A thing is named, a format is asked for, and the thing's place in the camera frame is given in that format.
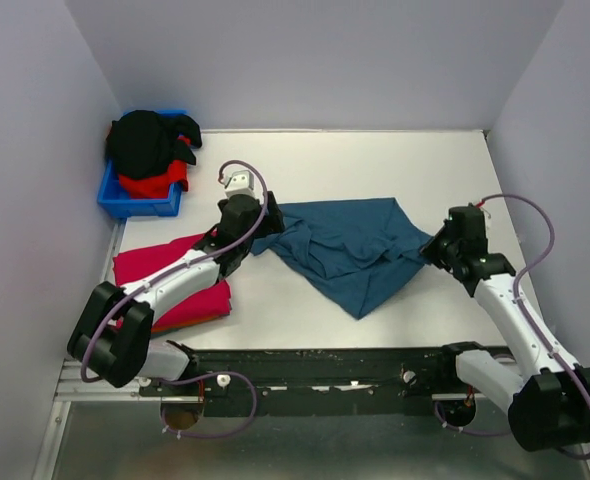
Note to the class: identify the red crumpled garment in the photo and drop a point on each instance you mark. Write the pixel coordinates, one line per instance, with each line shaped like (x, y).
(158, 186)

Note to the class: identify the blue plastic bin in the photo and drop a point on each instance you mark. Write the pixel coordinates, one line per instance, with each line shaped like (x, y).
(116, 201)

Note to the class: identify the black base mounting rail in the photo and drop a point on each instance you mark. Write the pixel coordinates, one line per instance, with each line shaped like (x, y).
(324, 382)

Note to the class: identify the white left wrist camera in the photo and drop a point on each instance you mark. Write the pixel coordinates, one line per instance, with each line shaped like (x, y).
(240, 182)

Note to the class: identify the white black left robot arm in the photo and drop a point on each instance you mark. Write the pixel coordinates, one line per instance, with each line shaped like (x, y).
(112, 336)

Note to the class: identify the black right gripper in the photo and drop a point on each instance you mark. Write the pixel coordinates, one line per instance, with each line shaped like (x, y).
(430, 251)

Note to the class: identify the black crumpled garment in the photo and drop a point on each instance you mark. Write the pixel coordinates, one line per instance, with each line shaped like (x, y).
(143, 143)

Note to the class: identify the folded orange t shirt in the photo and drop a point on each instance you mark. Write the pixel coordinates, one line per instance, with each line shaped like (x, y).
(161, 328)

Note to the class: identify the teal blue t shirt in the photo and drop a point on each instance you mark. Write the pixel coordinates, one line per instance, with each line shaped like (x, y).
(358, 253)

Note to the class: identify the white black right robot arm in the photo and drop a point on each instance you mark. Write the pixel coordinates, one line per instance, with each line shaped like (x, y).
(546, 397)

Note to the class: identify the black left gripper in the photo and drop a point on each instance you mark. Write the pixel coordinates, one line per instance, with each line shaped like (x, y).
(273, 223)

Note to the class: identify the aluminium frame rail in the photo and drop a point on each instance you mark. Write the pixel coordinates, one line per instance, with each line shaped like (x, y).
(71, 387)

